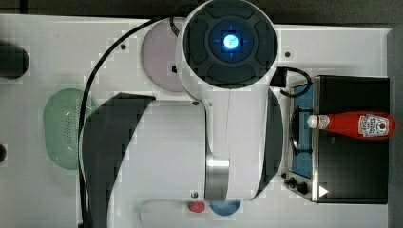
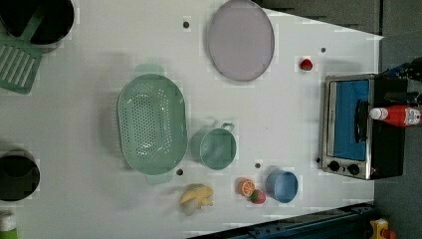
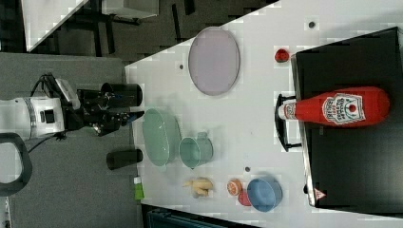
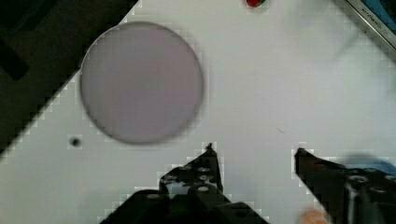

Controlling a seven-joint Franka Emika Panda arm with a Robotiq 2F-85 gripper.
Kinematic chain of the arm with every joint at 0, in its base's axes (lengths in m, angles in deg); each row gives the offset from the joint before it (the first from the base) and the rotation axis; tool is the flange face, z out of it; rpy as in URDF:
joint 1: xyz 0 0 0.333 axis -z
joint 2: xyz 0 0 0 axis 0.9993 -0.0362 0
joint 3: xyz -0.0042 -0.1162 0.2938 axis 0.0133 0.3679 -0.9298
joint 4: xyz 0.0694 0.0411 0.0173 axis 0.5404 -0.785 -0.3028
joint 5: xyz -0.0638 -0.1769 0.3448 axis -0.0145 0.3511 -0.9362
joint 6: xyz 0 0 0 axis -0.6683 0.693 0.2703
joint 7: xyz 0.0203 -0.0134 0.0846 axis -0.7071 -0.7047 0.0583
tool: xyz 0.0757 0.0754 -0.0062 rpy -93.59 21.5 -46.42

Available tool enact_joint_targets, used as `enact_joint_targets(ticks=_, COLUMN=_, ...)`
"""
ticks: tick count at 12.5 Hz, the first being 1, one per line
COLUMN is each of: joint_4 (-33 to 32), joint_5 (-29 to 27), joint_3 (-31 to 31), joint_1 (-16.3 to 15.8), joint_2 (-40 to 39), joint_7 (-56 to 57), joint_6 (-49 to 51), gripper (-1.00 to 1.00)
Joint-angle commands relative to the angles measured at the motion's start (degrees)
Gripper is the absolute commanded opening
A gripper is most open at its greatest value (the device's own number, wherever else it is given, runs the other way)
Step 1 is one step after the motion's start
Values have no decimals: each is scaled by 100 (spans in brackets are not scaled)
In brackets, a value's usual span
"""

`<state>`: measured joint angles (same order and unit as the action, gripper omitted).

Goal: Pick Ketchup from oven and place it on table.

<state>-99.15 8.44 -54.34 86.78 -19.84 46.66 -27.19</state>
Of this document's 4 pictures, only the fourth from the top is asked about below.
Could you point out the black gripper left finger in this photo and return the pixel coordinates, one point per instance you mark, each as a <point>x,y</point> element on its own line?
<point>188,194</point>

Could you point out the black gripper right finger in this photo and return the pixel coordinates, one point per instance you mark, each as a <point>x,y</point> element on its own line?
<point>350,195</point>

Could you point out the silver toy oven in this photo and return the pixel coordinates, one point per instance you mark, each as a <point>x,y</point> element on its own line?
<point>376,17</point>

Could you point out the round lilac plate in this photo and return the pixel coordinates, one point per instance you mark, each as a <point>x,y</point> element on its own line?
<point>141,83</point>

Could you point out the small red strawberry toy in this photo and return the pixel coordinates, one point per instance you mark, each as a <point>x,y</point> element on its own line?
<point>255,3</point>

